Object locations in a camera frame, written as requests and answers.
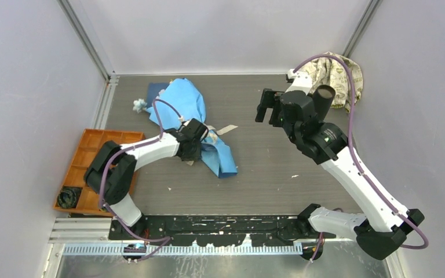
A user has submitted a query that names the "black vase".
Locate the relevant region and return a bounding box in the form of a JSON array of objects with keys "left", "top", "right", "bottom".
[{"left": 312, "top": 85, "right": 336, "bottom": 120}]

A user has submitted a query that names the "aluminium rail frame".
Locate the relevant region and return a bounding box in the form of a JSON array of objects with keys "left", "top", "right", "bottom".
[{"left": 51, "top": 75, "right": 370, "bottom": 277}]

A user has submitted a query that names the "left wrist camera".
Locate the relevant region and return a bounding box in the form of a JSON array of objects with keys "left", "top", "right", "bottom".
[{"left": 177, "top": 116, "right": 191, "bottom": 129}]

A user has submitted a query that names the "rolled dark item front left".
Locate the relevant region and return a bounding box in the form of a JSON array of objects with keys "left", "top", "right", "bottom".
[{"left": 56, "top": 186, "right": 82, "bottom": 209}]

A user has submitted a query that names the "patterned cream cloth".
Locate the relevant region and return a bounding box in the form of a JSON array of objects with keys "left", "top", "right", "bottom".
[{"left": 292, "top": 52, "right": 364, "bottom": 112}]

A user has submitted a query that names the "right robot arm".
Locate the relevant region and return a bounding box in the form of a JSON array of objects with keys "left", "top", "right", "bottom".
[{"left": 256, "top": 86, "right": 425, "bottom": 260}]

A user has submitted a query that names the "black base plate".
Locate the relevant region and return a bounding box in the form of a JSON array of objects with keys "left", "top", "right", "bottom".
[{"left": 109, "top": 214, "right": 337, "bottom": 248}]

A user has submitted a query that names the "blue paper flower bouquet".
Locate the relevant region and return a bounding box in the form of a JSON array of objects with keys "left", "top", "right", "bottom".
[{"left": 133, "top": 78, "right": 238, "bottom": 178}]

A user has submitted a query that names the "orange wooden tray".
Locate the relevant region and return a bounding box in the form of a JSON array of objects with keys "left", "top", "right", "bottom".
[{"left": 53, "top": 129, "right": 145, "bottom": 217}]

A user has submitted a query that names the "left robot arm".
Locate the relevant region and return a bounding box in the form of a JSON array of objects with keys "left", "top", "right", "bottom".
[{"left": 83, "top": 119, "right": 209, "bottom": 239}]

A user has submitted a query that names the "cream ribbon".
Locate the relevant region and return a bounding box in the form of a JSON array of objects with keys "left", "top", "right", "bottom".
[{"left": 201, "top": 125, "right": 238, "bottom": 170}]

